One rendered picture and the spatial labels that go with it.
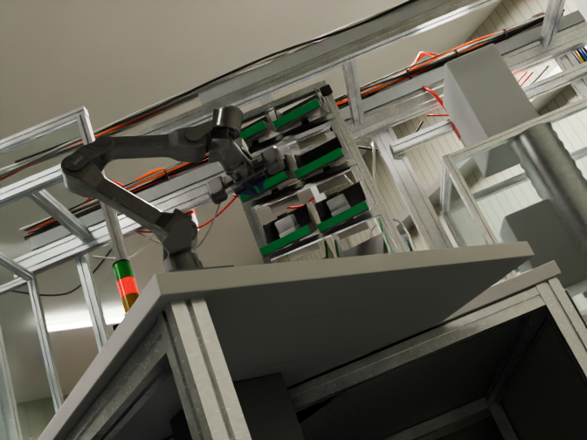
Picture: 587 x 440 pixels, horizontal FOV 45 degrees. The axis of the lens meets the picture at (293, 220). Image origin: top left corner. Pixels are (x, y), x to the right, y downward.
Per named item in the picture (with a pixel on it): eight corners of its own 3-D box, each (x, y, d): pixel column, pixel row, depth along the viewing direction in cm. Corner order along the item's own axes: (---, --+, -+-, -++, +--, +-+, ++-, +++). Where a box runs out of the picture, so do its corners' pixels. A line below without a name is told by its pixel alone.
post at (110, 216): (172, 417, 182) (84, 113, 224) (162, 422, 182) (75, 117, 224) (176, 419, 185) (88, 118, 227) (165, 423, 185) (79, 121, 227)
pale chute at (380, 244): (403, 279, 161) (395, 264, 159) (351, 305, 163) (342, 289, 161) (386, 231, 187) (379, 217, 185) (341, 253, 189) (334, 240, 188)
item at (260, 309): (161, 295, 81) (155, 272, 82) (1, 508, 143) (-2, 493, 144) (535, 255, 122) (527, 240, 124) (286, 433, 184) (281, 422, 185)
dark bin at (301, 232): (311, 233, 171) (297, 206, 171) (263, 257, 173) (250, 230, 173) (323, 224, 199) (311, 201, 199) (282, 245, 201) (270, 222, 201)
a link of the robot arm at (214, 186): (270, 146, 155) (263, 127, 159) (196, 186, 158) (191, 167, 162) (286, 168, 161) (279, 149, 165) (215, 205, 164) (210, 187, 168)
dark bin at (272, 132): (266, 128, 184) (253, 103, 184) (223, 152, 187) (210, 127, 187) (284, 134, 212) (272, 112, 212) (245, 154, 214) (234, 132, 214)
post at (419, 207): (518, 371, 262) (369, 84, 321) (495, 381, 262) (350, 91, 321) (516, 374, 266) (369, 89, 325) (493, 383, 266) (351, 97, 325)
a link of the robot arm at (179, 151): (65, 169, 143) (65, 127, 148) (70, 191, 150) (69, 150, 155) (210, 162, 149) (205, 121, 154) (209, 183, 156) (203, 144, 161)
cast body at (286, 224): (300, 237, 172) (286, 211, 172) (284, 245, 173) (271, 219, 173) (306, 233, 180) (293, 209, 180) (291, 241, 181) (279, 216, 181)
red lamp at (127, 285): (135, 290, 193) (130, 274, 195) (118, 297, 193) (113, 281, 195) (141, 295, 198) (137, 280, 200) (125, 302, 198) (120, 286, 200)
